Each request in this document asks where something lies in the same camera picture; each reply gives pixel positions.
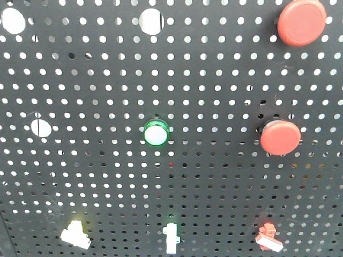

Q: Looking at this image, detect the green round push button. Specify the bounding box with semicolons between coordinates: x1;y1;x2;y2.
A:
143;119;170;147

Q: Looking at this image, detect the black perforated pegboard panel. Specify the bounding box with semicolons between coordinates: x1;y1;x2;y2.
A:
1;1;342;256

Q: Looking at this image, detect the lower red mushroom button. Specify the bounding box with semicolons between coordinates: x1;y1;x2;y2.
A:
260;119;301;156

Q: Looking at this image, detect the red mushroom button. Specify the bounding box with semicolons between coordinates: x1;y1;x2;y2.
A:
260;119;301;156
277;0;327;47

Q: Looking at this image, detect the upper red mushroom button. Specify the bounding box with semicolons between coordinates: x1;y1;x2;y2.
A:
277;0;327;47

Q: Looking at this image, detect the green white toggle switch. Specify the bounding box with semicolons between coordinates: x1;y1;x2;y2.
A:
162;223;181;254

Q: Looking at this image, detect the yellow white toggle switch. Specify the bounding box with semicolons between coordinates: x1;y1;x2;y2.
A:
60;220;91;250

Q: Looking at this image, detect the red white toggle switch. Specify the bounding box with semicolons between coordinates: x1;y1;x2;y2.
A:
255;223;284;252

